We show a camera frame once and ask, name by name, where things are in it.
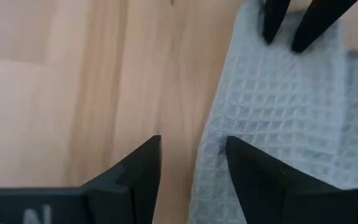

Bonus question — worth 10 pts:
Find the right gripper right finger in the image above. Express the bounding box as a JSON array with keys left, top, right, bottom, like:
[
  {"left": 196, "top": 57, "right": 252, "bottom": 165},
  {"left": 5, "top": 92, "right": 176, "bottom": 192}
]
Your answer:
[{"left": 225, "top": 136, "right": 358, "bottom": 224}]

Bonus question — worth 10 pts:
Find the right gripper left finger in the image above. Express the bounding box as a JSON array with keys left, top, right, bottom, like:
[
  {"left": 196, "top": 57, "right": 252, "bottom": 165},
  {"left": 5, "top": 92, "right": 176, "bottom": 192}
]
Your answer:
[{"left": 0, "top": 135, "right": 162, "bottom": 224}]

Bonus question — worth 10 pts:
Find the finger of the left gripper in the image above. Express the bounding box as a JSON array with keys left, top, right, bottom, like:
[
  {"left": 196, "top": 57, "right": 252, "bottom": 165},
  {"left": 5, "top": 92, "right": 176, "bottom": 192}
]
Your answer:
[
  {"left": 262, "top": 0, "right": 291, "bottom": 44},
  {"left": 291, "top": 0, "right": 358, "bottom": 53}
]

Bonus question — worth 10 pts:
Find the grey waffle microfiber towel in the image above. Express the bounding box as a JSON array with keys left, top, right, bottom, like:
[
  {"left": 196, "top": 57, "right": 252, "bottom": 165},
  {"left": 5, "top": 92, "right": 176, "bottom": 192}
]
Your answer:
[{"left": 188, "top": 0, "right": 358, "bottom": 224}]

